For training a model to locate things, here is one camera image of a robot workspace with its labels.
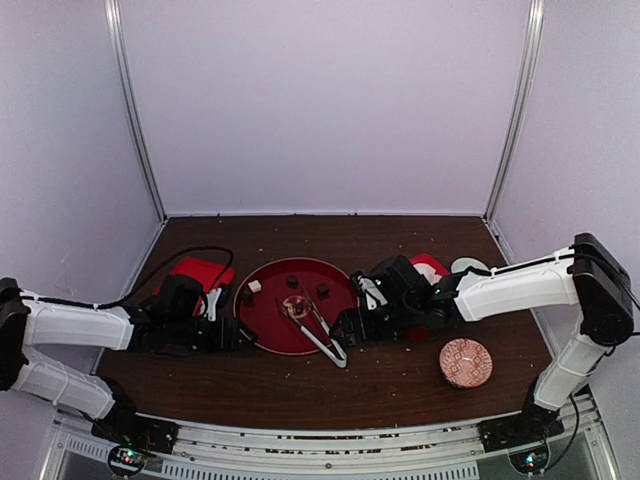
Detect aluminium post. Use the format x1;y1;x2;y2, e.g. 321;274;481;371
484;0;545;223
104;0;167;223

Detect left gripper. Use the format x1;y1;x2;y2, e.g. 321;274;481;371
168;315;258;353

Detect left aluminium post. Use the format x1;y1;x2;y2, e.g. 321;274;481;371
104;0;167;223

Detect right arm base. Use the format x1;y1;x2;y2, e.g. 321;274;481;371
478;413;565;475

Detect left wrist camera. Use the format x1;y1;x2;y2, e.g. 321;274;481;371
156;275;225;322

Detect grey green bowl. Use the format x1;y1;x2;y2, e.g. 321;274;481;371
450;257;487;274

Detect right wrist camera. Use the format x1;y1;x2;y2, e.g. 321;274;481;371
351;255;433;311

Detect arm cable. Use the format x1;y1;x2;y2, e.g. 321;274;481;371
574;249;640;351
29;245;236;309

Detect white paper cups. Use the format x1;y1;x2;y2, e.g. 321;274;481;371
414;262;449;285

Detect front aluminium rail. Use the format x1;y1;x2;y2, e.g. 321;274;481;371
39;394;624;480

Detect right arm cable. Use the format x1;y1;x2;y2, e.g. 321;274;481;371
574;249;640;351

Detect red box lid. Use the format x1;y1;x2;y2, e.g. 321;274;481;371
169;257;236;321

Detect round red tray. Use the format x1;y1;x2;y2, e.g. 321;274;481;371
233;257;359;356

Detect metal serving tongs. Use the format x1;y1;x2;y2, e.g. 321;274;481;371
275;288;348;369

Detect white square chocolate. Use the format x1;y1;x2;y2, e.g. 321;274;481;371
248;280;262;293

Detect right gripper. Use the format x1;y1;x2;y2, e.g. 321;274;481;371
329;298;419;346

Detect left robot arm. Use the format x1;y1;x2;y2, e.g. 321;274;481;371
1;275;256;444

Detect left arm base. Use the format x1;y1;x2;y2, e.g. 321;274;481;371
86;413;179;479

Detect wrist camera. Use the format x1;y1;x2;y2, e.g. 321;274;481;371
156;275;225;322
351;255;433;311

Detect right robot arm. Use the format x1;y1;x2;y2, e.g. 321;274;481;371
329;233;639;442

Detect dark lumpy chocolate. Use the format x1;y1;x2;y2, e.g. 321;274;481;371
286;276;299;288

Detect red chocolate box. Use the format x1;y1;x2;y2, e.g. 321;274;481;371
407;254;450;343

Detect right aluminium post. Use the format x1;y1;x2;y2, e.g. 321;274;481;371
484;0;545;223

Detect red patterned bowl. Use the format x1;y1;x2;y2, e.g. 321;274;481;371
439;338;494;389

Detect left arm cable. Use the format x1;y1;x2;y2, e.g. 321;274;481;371
29;245;236;309

